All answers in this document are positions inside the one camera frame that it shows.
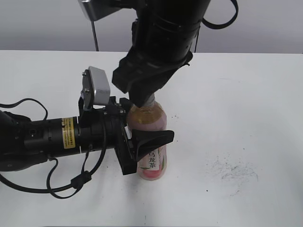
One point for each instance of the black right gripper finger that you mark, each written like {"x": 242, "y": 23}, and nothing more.
{"x": 127, "y": 74}
{"x": 142, "y": 90}

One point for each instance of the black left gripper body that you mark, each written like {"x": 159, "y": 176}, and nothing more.
{"x": 102, "y": 129}

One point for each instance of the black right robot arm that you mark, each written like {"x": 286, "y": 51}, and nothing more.
{"x": 162, "y": 37}

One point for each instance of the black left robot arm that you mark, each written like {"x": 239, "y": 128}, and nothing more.
{"x": 25, "y": 143}

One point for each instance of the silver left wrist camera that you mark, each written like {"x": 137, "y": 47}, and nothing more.
{"x": 95, "y": 88}

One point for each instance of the peach oolong tea bottle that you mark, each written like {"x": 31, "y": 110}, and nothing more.
{"x": 150, "y": 118}

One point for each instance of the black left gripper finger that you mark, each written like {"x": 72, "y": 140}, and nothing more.
{"x": 144, "y": 142}
{"x": 125, "y": 104}

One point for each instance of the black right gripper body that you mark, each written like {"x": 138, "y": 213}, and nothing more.
{"x": 155, "y": 66}

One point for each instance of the white bottle cap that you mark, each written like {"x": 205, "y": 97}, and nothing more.
{"x": 150, "y": 101}

